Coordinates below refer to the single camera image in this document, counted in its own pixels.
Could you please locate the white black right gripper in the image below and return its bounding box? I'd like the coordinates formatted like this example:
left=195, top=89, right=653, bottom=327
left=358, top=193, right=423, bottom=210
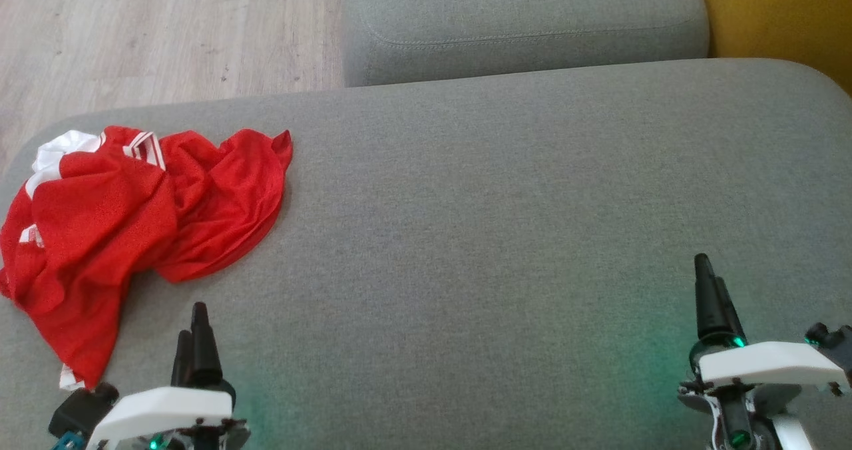
left=678, top=253, right=851, bottom=450

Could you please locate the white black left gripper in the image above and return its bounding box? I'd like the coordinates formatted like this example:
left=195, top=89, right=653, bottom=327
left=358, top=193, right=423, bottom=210
left=87, top=301, right=251, bottom=450

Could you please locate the red white sports jersey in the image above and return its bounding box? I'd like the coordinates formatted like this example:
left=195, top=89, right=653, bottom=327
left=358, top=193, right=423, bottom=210
left=27, top=126, right=294, bottom=284

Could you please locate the large grey sofa seat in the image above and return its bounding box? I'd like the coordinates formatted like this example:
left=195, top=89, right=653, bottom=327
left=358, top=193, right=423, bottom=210
left=0, top=57, right=852, bottom=450

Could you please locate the yellow cushion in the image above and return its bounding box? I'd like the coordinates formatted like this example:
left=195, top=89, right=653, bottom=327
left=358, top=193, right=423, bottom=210
left=692, top=0, right=852, bottom=98

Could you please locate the grey sofa cushion block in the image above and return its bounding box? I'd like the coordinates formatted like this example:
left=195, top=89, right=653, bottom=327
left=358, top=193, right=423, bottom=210
left=339, top=0, right=711, bottom=89

